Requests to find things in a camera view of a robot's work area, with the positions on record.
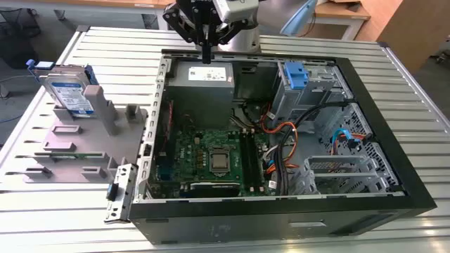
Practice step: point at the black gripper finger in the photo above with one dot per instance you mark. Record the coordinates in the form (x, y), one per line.
(210, 52)
(205, 54)

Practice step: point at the hard disk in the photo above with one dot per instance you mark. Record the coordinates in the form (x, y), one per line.
(70, 92)

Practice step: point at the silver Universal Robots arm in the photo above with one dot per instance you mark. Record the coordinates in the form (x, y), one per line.
(242, 39)

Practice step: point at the metal disk bay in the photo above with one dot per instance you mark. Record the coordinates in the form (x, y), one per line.
(352, 174)

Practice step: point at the grey power supply unit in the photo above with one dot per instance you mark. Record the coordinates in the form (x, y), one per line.
(201, 105)

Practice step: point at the blue plastic drive latch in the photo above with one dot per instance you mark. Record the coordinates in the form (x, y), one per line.
(296, 79)

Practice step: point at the metal optical drive cage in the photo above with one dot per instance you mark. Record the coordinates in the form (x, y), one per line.
(317, 97)

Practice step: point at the green motherboard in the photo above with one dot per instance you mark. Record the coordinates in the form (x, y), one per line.
(190, 147)

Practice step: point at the wooden desk with white legs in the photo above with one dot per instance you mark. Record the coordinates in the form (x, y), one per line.
(337, 11)

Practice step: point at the silver CPU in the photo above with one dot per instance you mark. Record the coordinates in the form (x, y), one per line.
(218, 160)

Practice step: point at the black RAM slot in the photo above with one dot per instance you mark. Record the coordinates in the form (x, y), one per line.
(257, 160)
(248, 160)

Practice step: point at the grey parts rack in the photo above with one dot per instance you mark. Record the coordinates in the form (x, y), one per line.
(117, 147)

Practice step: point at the CPU socket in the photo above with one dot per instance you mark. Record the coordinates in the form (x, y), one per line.
(220, 172)

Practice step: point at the black graphics card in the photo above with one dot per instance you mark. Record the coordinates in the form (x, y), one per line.
(214, 189)

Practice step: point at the green RAM stick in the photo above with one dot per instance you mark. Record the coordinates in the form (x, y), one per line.
(82, 156)

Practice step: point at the black waste bin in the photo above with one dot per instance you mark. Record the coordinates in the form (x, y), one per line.
(19, 55)

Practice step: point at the metal expansion slot retainer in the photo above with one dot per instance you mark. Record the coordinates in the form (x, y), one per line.
(125, 182)

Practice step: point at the wooden cabinet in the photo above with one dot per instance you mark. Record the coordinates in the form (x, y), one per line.
(415, 26)

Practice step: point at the black PC case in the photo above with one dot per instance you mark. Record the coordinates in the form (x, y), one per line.
(246, 224)

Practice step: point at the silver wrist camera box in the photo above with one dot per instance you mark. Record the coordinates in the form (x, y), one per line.
(236, 11)

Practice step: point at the long table with white frame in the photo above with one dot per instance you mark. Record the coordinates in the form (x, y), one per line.
(106, 5)

